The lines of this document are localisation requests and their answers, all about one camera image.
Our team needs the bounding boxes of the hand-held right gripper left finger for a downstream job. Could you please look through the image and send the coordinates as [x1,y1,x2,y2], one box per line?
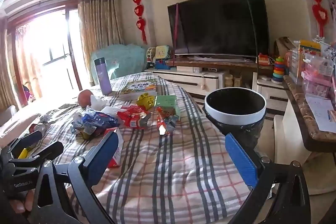
[26,132,119,224]

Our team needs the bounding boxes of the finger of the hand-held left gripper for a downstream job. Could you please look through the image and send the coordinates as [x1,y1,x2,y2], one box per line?
[9,140,65,165]
[0,132,43,159]

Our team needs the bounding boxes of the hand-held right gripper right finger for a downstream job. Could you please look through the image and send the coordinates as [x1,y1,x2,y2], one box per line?
[225,133,312,224]

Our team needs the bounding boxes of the red and white carton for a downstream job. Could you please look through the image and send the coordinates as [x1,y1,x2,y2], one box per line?
[104,127,124,168]

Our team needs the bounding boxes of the blue plastic wrapper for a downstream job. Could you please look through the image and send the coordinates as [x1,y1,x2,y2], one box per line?
[71,112,120,136]

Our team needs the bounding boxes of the round white rimmed trash bin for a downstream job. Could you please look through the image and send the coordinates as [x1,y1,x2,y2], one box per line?
[203,88,267,151]

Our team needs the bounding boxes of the red snack wrapper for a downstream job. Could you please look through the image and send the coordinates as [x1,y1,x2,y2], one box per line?
[117,106,152,130]

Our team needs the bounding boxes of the white tissue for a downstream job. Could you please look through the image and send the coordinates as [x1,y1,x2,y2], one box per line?
[89,95,124,116]

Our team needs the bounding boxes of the orange snack wrapper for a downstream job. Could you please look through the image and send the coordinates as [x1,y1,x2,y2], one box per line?
[157,107,180,136]

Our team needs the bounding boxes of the yellow snack wrapper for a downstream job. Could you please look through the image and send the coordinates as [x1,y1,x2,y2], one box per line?
[136,92,157,111]

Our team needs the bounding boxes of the green drink pouch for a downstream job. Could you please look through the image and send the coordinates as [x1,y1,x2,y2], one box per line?
[155,95,180,120]

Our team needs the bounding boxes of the person's left hand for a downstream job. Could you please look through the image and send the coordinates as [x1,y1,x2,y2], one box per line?
[10,190,35,214]

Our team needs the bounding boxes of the reddish apple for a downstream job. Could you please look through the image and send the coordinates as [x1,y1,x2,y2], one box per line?
[78,89,95,108]

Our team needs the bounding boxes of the brown marble counter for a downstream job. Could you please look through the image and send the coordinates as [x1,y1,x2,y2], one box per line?
[283,74,336,152]

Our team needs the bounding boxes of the beige patterned curtain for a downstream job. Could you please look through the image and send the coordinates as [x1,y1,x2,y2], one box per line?
[78,0,124,86]
[0,18,27,110]

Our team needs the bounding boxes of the green children's book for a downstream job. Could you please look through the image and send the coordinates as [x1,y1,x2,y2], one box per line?
[120,78,158,100]

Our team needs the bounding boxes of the purple thermos bottle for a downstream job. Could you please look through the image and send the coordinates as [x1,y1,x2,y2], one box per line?
[93,57,112,96]

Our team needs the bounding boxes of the white paper sheet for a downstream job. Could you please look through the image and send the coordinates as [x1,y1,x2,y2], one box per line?
[305,96,336,133]

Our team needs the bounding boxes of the white television cabinet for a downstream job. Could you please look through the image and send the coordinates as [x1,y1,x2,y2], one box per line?
[145,67,290,112]

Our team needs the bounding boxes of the brown wooden television shelf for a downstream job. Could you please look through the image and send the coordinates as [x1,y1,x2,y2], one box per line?
[165,56,260,69]

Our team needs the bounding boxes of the red toy telephone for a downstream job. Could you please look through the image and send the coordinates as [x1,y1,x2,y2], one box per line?
[258,53,271,66]

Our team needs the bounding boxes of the teal floral cloth cover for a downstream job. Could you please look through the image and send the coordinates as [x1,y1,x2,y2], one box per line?
[90,44,148,83]

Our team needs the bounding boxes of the blue toy cash register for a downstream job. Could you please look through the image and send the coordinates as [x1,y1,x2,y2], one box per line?
[155,59,172,70]

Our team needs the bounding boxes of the toy ferris wheel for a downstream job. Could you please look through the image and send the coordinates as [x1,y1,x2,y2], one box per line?
[145,47,157,65]

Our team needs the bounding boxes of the clear pink plastic boxes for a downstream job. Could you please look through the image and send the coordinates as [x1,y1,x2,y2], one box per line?
[301,53,336,98]

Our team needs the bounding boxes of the brown bag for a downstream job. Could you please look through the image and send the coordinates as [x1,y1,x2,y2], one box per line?
[275,37,298,63]

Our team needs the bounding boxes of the colourful toy phone board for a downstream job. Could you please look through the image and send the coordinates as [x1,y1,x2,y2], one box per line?
[155,46,172,60]

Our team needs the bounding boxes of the yellow box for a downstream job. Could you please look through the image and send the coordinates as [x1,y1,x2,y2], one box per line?
[299,40,322,57]

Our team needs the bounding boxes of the black flat television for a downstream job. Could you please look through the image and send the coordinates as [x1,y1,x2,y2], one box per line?
[167,0,270,58]

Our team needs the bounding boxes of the window with brown frame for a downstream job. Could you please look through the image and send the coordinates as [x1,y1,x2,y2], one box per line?
[6,4,82,107]

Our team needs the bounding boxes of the rainbow stacking ring toy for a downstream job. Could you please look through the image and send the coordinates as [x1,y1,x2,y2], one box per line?
[271,56,287,85]

